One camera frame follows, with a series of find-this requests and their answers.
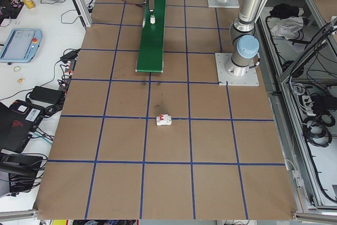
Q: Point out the grey metal bracket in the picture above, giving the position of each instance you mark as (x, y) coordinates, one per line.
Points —
(297, 178)

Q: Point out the yellow rubber band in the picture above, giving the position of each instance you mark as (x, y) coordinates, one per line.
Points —
(21, 80)
(15, 67)

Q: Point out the aluminium profile post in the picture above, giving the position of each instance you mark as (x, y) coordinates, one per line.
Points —
(82, 6)

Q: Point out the yellow drink can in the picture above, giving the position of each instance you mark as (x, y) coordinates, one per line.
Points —
(28, 3)

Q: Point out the white paper sheet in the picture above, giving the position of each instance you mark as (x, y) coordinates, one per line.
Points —
(3, 185)

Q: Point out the black crumpled cloth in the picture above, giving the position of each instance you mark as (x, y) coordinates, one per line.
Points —
(284, 10)

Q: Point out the aluminium corner extrusion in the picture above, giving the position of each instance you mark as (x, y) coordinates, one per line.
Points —
(314, 214)
(18, 214)

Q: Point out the large black power adapter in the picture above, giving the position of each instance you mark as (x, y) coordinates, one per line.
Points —
(47, 94)

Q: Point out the white crumpled cloth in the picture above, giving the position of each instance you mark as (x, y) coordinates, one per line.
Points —
(285, 28)

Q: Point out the white power strip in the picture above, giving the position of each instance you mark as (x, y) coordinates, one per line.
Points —
(306, 102)

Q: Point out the V-shaped metal bar frame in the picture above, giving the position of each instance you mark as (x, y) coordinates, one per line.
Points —
(285, 78)

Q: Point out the black case with red print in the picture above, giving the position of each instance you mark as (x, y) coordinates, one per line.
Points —
(19, 125)

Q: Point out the black electronics board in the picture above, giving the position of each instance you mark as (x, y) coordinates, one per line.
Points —
(8, 15)

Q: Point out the small white push button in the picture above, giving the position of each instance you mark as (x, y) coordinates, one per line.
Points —
(152, 20)

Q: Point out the black flat device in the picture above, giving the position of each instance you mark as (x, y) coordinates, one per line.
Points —
(18, 161)

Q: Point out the white circuit breaker red switch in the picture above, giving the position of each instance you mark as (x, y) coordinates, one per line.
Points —
(163, 122)

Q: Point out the green belt conveyor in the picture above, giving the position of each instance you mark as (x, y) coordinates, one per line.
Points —
(152, 51)

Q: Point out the grey blue teach pendant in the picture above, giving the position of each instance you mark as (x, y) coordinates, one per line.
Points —
(18, 43)

